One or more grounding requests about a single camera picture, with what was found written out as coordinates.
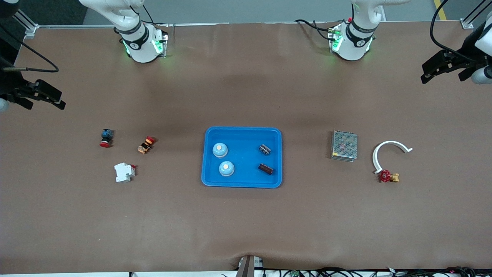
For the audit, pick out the red orange emergency switch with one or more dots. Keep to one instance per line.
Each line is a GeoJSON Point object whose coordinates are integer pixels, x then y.
{"type": "Point", "coordinates": [145, 146]}

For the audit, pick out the aluminium frame corner post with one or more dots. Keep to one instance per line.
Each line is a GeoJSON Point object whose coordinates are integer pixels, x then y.
{"type": "Point", "coordinates": [467, 24]}
{"type": "Point", "coordinates": [30, 30]}

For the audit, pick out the light blue call bell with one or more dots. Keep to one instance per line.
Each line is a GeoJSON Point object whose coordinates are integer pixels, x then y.
{"type": "Point", "coordinates": [220, 151]}
{"type": "Point", "coordinates": [226, 169]}

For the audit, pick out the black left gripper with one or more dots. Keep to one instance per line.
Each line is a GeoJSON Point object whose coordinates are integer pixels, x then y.
{"type": "Point", "coordinates": [466, 59]}

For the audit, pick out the grey table edge bracket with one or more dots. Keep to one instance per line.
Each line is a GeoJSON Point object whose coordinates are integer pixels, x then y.
{"type": "Point", "coordinates": [248, 267]}

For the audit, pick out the red push button blue body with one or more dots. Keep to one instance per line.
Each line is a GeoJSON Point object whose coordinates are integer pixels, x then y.
{"type": "Point", "coordinates": [106, 135]}

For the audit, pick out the blue plastic tray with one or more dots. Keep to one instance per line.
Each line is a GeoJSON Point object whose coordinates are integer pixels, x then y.
{"type": "Point", "coordinates": [246, 173]}

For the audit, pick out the white curved plastic arc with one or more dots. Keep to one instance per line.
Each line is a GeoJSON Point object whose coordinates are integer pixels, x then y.
{"type": "Point", "coordinates": [374, 157]}

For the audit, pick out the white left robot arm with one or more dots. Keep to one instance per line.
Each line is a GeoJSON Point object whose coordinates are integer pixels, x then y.
{"type": "Point", "coordinates": [355, 44]}

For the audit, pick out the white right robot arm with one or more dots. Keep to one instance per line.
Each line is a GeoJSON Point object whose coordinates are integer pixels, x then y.
{"type": "Point", "coordinates": [140, 46]}

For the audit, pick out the right base connector bracket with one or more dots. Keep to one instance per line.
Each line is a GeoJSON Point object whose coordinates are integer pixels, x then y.
{"type": "Point", "coordinates": [159, 45]}

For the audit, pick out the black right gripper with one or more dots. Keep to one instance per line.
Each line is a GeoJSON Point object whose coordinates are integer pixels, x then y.
{"type": "Point", "coordinates": [8, 85]}

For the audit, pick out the dark brown glossy capacitor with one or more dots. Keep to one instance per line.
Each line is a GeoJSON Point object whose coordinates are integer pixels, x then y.
{"type": "Point", "coordinates": [266, 169]}

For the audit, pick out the aluminium table edge rail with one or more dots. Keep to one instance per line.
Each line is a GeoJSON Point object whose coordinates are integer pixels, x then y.
{"type": "Point", "coordinates": [77, 26]}

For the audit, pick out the metal mesh power supply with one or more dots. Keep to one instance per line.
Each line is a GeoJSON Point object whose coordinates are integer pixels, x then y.
{"type": "Point", "coordinates": [344, 145]}

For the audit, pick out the white circuit breaker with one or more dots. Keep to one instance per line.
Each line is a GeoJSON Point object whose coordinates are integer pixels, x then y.
{"type": "Point", "coordinates": [123, 172]}

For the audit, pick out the black silver-striped capacitor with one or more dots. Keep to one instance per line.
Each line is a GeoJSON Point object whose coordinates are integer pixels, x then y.
{"type": "Point", "coordinates": [265, 149]}

